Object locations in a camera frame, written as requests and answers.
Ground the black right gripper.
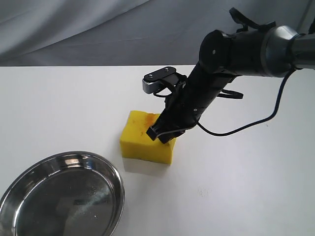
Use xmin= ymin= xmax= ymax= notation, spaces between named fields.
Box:
xmin=146 ymin=64 xmax=228 ymax=144

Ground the yellow sponge block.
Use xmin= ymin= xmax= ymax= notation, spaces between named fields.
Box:
xmin=120 ymin=111 xmax=176 ymax=165

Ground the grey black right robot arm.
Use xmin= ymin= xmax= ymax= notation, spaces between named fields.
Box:
xmin=143 ymin=26 xmax=315 ymax=143

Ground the round stainless steel tray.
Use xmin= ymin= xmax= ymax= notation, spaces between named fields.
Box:
xmin=0 ymin=151 xmax=125 ymax=236

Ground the grey fabric backdrop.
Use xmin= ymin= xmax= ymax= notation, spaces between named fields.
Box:
xmin=0 ymin=0 xmax=315 ymax=66

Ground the black stand pole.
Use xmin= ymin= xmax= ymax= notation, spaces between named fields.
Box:
xmin=308 ymin=18 xmax=315 ymax=34

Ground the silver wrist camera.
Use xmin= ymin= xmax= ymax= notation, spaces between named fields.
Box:
xmin=142 ymin=66 xmax=178 ymax=94

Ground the black camera cable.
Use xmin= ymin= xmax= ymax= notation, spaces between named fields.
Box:
xmin=152 ymin=7 xmax=301 ymax=136

